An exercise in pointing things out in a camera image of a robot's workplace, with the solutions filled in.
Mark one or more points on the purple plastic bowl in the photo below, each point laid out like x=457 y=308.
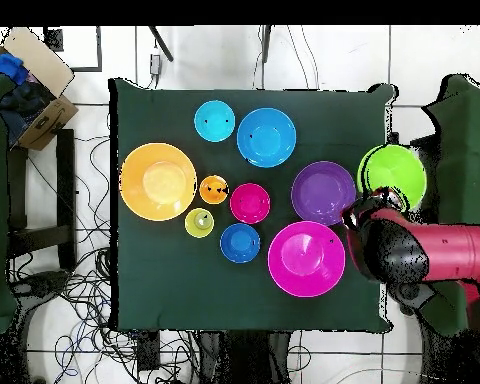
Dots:
x=320 y=188

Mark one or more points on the green plastic bowl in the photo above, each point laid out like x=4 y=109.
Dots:
x=396 y=168

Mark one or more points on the large pink plastic bowl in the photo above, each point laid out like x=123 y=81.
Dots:
x=304 y=276

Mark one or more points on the small red plastic bowl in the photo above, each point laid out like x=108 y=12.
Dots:
x=250 y=208

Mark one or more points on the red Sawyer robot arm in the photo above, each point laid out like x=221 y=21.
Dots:
x=456 y=248

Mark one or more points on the medium blue plastic bowl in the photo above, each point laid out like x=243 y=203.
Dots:
x=266 y=140

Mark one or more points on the small dark blue bowl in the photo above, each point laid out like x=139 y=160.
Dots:
x=238 y=244

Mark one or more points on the orange plastic cup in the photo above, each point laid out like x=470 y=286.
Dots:
x=212 y=196

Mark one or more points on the yellow plastic cup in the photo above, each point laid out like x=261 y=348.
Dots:
x=194 y=226

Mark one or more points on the small light blue bowl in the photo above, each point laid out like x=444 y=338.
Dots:
x=216 y=130

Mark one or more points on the black tripod leg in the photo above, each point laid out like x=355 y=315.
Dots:
x=162 y=44
x=266 y=42

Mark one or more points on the dark green tablecloth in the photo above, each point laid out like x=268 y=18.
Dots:
x=164 y=280

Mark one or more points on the large orange plastic bowl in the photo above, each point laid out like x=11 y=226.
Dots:
x=156 y=184

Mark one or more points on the black power strip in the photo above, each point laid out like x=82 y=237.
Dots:
x=148 y=352

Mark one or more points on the grey power adapter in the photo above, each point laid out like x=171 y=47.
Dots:
x=155 y=64

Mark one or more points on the dark fabric bundle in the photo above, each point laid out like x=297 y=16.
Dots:
x=24 y=104

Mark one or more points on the cardboard box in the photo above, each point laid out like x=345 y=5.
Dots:
x=36 y=56

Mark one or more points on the bright blue cloth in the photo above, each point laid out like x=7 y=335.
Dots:
x=4 y=66

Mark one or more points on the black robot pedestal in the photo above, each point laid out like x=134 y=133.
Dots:
x=244 y=356

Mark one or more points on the black metal frame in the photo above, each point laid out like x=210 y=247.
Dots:
x=66 y=180

